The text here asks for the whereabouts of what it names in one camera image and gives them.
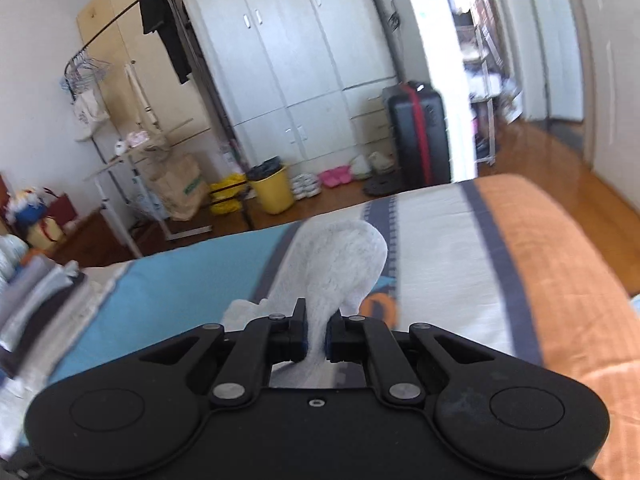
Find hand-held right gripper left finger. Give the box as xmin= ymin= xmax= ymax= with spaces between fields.
xmin=138 ymin=297 xmax=308 ymax=408

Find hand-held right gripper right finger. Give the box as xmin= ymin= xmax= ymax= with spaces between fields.
xmin=324 ymin=312 xmax=497 ymax=406

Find white knit garment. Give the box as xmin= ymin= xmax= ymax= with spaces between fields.
xmin=220 ymin=216 xmax=390 ymax=390

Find stack of folded clothes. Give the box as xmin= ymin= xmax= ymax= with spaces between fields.
xmin=0 ymin=234 xmax=97 ymax=378

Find metal clothes rack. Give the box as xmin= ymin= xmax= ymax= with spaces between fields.
xmin=64 ymin=0 xmax=257 ymax=233

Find bed with striped sheet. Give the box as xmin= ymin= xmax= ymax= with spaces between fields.
xmin=0 ymin=174 xmax=640 ymax=480

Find yellow trash bin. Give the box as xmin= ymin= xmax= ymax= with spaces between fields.
xmin=246 ymin=157 xmax=297 ymax=216

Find white shoes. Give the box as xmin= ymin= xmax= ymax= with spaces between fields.
xmin=290 ymin=173 xmax=324 ymax=201

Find yellow plastic bag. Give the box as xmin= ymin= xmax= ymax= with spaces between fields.
xmin=208 ymin=173 xmax=252 ymax=217

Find black round plate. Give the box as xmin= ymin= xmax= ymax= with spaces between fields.
xmin=362 ymin=172 xmax=402 ymax=198

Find pink slippers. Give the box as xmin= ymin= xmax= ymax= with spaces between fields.
xmin=319 ymin=164 xmax=354 ymax=189

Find beige slippers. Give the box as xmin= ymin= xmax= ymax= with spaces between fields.
xmin=349 ymin=151 xmax=397 ymax=179

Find brown paper bag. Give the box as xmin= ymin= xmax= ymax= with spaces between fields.
xmin=149 ymin=154 xmax=212 ymax=222

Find white side table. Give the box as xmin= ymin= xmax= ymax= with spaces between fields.
xmin=81 ymin=119 xmax=213 ymax=262

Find red bag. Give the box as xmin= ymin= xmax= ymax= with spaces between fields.
xmin=46 ymin=192 xmax=79 ymax=234

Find white wardrobe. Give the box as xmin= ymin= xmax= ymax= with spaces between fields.
xmin=169 ymin=0 xmax=402 ymax=173

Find blue and white plush toy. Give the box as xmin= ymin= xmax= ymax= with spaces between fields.
xmin=6 ymin=186 xmax=52 ymax=227

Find white tote bag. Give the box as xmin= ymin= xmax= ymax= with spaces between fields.
xmin=71 ymin=89 xmax=112 ymax=142

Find hallway storage shelf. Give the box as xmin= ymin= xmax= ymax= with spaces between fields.
xmin=435 ymin=0 xmax=525 ymax=167

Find black hanging garment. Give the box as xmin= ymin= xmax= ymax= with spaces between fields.
xmin=138 ymin=0 xmax=194 ymax=86

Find beige wooden wardrobe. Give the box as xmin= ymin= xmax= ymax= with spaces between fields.
xmin=75 ymin=0 xmax=217 ymax=161

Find white door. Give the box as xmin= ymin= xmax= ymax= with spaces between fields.
xmin=570 ymin=0 xmax=640 ymax=193

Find black suitcase with red strap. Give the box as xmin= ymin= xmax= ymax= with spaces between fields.
xmin=382 ymin=80 xmax=452 ymax=189

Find cream basket with red handle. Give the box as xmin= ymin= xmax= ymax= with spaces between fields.
xmin=26 ymin=214 xmax=67 ymax=257

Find bunch of wire hangers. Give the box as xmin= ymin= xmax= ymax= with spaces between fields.
xmin=62 ymin=49 xmax=114 ymax=97

